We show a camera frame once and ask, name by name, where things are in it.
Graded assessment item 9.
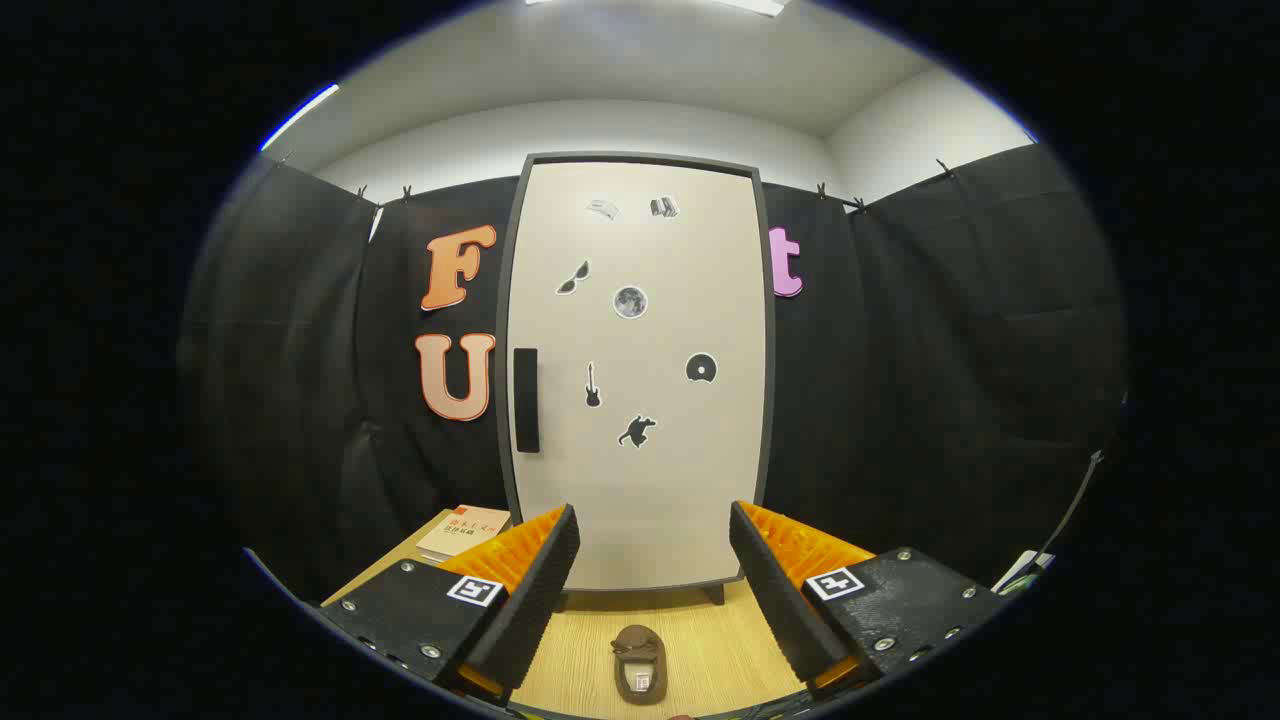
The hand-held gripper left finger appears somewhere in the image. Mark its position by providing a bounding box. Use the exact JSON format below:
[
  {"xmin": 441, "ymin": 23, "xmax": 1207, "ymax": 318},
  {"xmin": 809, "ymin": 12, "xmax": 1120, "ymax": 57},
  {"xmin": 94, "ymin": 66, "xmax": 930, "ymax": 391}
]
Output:
[{"xmin": 318, "ymin": 503, "xmax": 582, "ymax": 707}]

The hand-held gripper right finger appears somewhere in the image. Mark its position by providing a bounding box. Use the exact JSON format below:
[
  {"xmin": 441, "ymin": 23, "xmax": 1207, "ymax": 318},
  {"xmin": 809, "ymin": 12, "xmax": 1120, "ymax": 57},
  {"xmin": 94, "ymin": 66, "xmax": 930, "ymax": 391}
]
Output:
[{"xmin": 728, "ymin": 500, "xmax": 1006, "ymax": 701}]

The brown fuzzy shoe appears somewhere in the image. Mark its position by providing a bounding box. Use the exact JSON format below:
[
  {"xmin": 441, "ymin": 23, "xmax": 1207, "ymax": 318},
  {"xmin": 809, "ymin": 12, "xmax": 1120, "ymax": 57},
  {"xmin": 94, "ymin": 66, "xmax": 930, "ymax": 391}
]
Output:
[{"xmin": 612, "ymin": 625, "xmax": 669, "ymax": 706}]

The dark grey shoe cabinet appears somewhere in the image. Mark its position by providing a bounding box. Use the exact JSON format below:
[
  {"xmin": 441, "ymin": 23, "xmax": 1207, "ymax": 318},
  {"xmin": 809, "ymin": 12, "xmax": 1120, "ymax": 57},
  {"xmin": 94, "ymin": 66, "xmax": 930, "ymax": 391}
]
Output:
[{"xmin": 495, "ymin": 152, "xmax": 779, "ymax": 608}]

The black door handle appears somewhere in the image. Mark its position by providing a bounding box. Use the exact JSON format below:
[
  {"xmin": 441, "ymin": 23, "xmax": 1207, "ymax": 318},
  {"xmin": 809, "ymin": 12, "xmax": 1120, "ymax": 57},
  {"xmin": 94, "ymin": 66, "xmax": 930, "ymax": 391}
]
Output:
[{"xmin": 514, "ymin": 348, "xmax": 540, "ymax": 454}]

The beige cover book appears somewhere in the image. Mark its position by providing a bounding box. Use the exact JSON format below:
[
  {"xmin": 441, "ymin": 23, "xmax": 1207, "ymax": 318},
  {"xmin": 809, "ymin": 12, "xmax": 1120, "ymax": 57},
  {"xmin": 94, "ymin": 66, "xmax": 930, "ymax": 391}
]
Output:
[{"xmin": 416, "ymin": 505, "xmax": 513, "ymax": 564}]

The white board edge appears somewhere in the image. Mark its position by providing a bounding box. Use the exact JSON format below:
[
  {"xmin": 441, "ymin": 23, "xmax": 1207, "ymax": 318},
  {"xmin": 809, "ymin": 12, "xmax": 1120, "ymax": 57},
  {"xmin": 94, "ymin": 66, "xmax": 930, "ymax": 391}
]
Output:
[{"xmin": 993, "ymin": 550, "xmax": 1056, "ymax": 596}]

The black backdrop cloth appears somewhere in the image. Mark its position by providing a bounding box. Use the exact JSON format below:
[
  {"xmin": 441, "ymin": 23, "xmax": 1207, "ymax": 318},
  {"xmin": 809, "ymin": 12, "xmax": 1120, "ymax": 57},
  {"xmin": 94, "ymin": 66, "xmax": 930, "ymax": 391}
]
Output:
[{"xmin": 180, "ymin": 143, "xmax": 1129, "ymax": 606}]

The ceiling strip light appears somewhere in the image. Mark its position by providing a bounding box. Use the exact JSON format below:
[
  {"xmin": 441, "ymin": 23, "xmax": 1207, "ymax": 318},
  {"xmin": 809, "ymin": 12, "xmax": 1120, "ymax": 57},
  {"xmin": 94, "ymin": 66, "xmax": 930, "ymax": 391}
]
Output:
[{"xmin": 262, "ymin": 84, "xmax": 341, "ymax": 151}]

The thin dark cable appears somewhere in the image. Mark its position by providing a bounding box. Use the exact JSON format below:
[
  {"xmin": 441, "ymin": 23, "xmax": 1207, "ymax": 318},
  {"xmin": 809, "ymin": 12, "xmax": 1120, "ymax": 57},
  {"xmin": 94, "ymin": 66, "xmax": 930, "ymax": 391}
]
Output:
[{"xmin": 1040, "ymin": 450, "xmax": 1104, "ymax": 561}]

